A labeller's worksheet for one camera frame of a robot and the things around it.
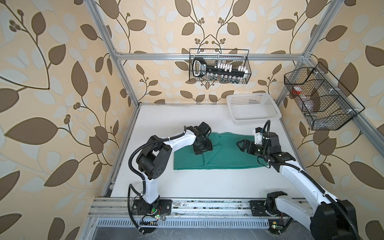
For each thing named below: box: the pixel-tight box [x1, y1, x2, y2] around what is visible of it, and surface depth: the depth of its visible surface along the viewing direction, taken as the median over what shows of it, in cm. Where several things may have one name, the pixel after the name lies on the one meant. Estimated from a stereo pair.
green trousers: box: [173, 132, 269, 171], surface depth 91 cm
